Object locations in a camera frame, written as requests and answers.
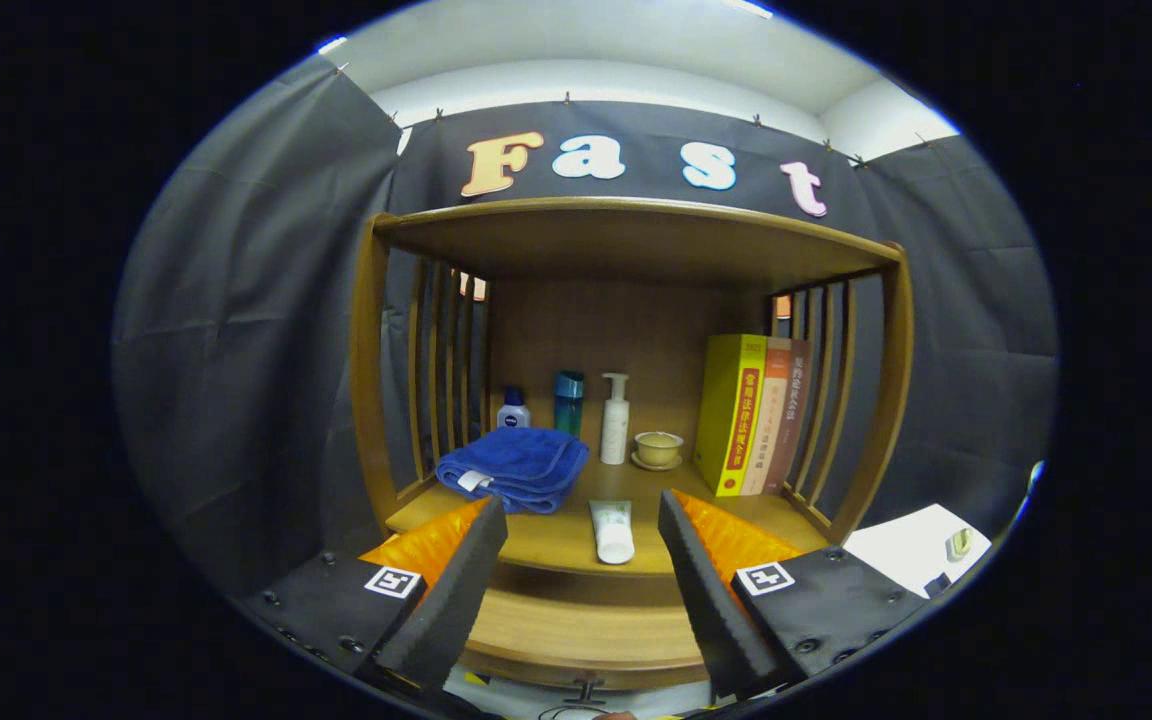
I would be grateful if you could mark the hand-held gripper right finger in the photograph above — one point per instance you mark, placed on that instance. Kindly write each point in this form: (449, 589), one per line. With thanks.
(716, 610)

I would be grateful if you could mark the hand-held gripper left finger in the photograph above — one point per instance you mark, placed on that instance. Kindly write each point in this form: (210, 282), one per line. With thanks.
(451, 600)

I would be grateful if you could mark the white and green tube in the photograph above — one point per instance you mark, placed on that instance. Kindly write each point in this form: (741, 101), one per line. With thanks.
(613, 535)

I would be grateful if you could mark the wooden drawer with black knob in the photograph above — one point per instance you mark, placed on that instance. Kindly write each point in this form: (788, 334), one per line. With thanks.
(586, 625)

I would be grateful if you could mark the wooden countertop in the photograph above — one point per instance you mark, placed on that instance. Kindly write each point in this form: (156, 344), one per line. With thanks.
(556, 535)

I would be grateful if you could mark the white side cabinet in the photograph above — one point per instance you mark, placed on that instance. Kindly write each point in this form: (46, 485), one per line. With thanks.
(906, 550)

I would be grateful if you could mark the wooden cabinet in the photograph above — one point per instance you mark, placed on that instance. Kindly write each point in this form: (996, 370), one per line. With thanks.
(636, 240)

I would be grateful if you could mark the blue folded towel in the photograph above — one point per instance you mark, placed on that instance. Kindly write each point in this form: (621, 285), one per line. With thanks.
(526, 465)

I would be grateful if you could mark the beige lidded teacup with saucer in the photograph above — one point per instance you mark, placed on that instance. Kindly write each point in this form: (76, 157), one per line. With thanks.
(658, 447)

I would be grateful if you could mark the thick yellow book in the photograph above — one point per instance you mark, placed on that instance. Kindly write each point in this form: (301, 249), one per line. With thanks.
(721, 420)

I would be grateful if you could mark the small white blue-capped bottle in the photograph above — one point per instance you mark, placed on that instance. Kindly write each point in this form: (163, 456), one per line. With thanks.
(513, 415)

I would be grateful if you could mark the orange and white book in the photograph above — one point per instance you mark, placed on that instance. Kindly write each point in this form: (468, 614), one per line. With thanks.
(774, 420)

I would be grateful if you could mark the white pump bottle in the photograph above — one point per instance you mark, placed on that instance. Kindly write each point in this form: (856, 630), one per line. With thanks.
(615, 430)

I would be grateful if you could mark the brown book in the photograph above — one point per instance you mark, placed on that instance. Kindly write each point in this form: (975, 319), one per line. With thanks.
(796, 410)

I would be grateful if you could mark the small black object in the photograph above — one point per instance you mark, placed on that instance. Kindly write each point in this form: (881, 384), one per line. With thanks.
(936, 585)

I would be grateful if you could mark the teal bottle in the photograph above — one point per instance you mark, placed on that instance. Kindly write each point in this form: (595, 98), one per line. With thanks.
(568, 405)

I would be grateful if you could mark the small pale green object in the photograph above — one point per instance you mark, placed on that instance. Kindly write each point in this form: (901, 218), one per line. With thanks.
(959, 545)

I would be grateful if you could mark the black backdrop cloth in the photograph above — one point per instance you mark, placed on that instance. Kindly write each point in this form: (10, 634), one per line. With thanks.
(256, 300)

